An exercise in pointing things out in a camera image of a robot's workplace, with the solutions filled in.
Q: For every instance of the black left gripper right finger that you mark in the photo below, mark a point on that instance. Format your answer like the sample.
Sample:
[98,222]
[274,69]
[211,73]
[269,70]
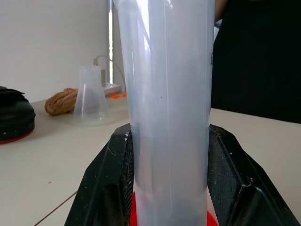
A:
[242,186]

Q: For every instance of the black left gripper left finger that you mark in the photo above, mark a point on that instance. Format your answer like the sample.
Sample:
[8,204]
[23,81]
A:
[105,183]

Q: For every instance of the translucent plastic syringe barrel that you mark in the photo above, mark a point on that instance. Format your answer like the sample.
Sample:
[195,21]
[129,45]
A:
[169,106]

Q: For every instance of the clear plastic conical flask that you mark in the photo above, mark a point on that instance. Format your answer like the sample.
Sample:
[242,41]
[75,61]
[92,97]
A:
[90,101]

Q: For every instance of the brown twine ball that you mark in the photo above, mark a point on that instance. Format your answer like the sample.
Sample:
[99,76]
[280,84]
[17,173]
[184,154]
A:
[61,102]

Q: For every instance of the white power strip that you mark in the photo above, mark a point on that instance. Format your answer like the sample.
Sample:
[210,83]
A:
[112,89]

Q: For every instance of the black round object red base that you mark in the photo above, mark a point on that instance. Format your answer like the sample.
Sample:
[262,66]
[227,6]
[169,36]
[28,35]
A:
[15,115]

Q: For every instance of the person in black clothing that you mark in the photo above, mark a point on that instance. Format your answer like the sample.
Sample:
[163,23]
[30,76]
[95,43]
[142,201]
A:
[258,58]

